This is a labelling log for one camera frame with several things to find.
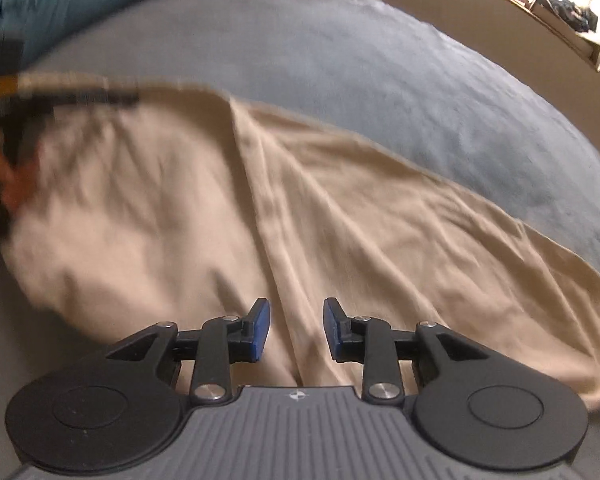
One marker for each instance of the beige pants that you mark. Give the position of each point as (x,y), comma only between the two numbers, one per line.
(180,200)

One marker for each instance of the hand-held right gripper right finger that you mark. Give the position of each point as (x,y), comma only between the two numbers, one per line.
(332,330)

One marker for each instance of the dark clothes pile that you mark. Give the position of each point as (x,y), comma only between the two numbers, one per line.
(575,12)

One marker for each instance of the grey-blue blanket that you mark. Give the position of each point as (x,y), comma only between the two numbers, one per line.
(380,85)

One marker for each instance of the cardboard box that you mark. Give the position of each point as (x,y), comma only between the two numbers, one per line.
(565,40)

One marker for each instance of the person's left hand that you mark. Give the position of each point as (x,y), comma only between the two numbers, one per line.
(10,180)

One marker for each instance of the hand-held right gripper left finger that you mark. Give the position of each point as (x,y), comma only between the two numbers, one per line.
(260,327)

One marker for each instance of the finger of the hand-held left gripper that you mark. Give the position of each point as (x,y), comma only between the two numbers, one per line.
(80,95)

